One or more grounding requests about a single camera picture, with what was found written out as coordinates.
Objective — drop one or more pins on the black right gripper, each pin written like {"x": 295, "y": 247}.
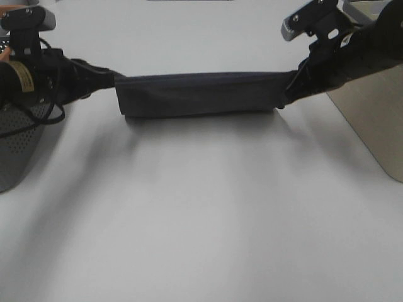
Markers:
{"x": 331, "y": 63}

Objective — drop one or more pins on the dark grey towel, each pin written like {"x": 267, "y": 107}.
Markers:
{"x": 176, "y": 95}

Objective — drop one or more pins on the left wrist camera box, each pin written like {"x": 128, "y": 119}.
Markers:
{"x": 28, "y": 17}

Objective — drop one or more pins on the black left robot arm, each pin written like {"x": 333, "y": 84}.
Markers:
{"x": 27, "y": 79}

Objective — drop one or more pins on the beige basket grey rim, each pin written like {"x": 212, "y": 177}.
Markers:
{"x": 372, "y": 106}

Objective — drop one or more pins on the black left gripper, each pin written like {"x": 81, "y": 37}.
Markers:
{"x": 61, "y": 80}

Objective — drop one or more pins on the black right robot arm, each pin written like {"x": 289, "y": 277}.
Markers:
{"x": 385, "y": 37}

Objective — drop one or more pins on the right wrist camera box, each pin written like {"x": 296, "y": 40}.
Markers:
{"x": 314, "y": 18}

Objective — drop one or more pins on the grey perforated basket orange rim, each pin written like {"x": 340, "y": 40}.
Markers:
{"x": 17, "y": 149}

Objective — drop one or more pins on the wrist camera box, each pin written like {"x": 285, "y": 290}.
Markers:
{"x": 28, "y": 17}
{"x": 314, "y": 18}

